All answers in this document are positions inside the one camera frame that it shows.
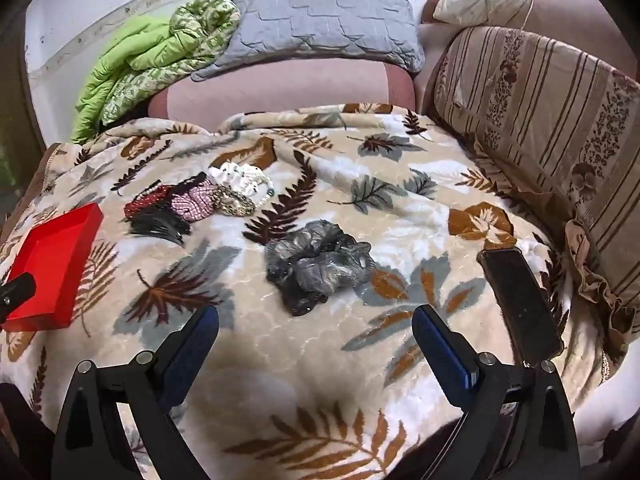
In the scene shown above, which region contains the pearl bracelet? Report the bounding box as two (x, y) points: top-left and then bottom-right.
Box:
(245, 174), (276, 212)

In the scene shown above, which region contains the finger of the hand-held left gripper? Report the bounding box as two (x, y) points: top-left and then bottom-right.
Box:
(0, 275), (37, 326)

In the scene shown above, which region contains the pink sofa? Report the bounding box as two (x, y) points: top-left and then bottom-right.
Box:
(147, 0), (640, 128)

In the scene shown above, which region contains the white satin scrunchie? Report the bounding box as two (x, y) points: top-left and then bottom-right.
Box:
(207, 160), (266, 193)

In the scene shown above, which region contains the black smartphone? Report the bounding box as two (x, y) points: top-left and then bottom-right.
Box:
(477, 247), (565, 361)

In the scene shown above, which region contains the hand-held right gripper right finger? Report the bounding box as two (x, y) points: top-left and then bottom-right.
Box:
(411, 304), (596, 480)

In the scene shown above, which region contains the green quilt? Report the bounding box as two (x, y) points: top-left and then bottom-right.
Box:
(70, 0), (242, 143)

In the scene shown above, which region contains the red tray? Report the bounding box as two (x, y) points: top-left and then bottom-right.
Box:
(0, 203), (105, 333)

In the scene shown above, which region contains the leaf print blanket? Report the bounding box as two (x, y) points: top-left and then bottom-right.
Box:
(0, 102), (621, 480)

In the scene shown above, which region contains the grey organza scrunchie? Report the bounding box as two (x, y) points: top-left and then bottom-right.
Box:
(265, 220), (376, 317)

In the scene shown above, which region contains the red beaded scrunchie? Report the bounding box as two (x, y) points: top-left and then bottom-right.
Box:
(123, 185), (174, 219)

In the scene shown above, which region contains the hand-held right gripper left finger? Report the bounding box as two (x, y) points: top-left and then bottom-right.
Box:
(51, 305), (221, 480)

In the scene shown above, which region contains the bundle of thin black hair ties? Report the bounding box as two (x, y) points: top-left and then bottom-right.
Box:
(127, 207), (193, 247)

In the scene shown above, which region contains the striped floral cushion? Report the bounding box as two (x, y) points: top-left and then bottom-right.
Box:
(432, 25), (640, 361)

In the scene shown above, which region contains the pink beaded scrunchie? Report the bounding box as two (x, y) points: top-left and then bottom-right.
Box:
(170, 185), (221, 223)

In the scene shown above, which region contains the grey quilted pillow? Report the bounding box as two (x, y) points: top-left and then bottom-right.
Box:
(191, 0), (426, 83)

